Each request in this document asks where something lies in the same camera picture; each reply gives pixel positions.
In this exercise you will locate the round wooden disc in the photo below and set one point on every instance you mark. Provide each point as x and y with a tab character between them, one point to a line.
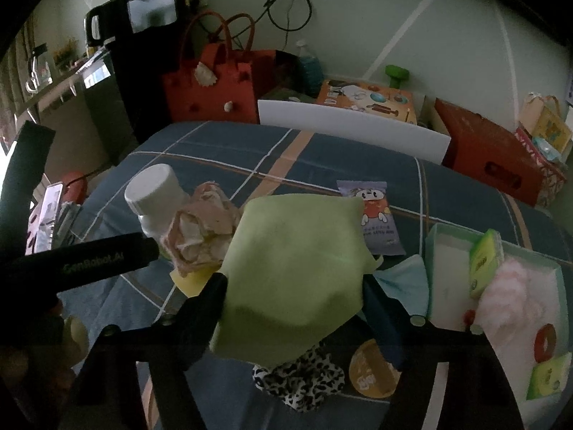
369	371

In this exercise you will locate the wooden shelf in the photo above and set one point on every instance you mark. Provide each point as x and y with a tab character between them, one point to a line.
58	83

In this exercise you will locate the white plastic bottle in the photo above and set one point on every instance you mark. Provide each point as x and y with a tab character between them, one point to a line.
154	188

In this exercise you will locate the blue liquid bottle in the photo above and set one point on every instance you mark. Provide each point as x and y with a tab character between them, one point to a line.
309	69

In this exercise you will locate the white foam board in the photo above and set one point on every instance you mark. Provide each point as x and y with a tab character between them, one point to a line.
349	130

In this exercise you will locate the green dumbbell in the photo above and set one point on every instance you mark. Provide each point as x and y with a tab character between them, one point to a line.
397	74

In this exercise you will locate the purple cartoon wipes packet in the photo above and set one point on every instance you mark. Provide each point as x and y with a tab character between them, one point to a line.
380	224

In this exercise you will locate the pink fluffy cloth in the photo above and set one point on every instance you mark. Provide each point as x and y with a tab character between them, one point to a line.
510	295

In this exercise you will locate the person's left hand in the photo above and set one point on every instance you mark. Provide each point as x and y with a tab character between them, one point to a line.
76	338

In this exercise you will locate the black glass cabinet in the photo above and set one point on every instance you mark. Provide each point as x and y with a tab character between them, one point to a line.
107	112

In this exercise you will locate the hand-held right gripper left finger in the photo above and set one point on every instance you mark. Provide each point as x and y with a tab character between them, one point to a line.
203	304

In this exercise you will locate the yellow sponge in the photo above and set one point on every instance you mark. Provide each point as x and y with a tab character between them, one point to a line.
192	282

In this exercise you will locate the beige gift bag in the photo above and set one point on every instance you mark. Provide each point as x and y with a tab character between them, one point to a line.
548	125

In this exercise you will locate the beige wooden panel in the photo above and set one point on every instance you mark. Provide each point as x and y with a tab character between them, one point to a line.
76	134

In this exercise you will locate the black kettle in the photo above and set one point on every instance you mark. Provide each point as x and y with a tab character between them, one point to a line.
107	22

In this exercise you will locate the blue face mask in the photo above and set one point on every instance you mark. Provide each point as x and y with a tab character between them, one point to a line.
403	277

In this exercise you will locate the black coffee machine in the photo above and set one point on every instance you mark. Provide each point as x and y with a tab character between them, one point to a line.
152	4

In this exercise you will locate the red patterned gift bag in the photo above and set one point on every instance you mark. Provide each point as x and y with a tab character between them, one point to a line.
553	179

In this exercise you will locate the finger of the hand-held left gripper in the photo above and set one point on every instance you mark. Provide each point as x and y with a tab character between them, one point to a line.
24	179

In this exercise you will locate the white phone stand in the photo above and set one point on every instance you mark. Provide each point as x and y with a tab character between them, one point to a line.
67	221

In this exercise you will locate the red felt tote bag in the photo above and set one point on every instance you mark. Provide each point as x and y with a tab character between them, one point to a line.
210	94

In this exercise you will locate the orange illustrated toy box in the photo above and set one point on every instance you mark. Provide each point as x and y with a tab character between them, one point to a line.
371	98

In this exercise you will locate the red cardboard box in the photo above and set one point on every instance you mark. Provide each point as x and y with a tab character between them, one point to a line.
483	148

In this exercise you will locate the light green cloth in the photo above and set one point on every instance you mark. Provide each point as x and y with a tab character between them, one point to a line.
291	268

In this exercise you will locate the pink scrunchie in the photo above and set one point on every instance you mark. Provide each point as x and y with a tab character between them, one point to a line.
197	233

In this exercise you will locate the glass pitcher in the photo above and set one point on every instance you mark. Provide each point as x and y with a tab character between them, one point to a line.
38	71

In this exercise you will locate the smartphone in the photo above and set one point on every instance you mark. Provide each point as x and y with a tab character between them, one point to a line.
44	215

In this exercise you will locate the blue plaid blanket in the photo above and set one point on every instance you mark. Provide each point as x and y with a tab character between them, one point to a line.
291	161

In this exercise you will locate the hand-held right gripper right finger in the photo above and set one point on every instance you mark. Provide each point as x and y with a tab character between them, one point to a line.
387	336

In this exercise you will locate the white tray with teal rim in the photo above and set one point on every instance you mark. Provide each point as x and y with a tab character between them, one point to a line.
447	277

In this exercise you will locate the leopard print scrunchie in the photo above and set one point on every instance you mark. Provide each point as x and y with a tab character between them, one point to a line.
304	383

